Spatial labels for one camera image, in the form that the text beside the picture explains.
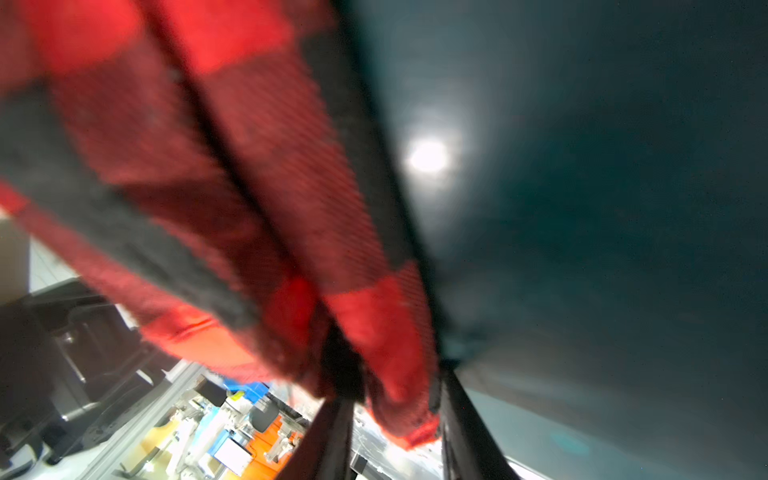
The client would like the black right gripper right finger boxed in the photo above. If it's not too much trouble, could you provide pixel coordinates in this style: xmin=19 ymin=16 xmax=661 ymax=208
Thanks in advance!
xmin=440 ymin=369 xmax=521 ymax=480

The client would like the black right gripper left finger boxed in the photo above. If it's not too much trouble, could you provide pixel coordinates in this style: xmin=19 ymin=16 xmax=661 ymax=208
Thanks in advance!
xmin=276 ymin=398 xmax=355 ymax=480

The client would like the red black plaid shirt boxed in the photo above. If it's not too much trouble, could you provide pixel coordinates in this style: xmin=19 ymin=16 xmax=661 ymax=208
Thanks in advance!
xmin=1 ymin=1 xmax=439 ymax=448

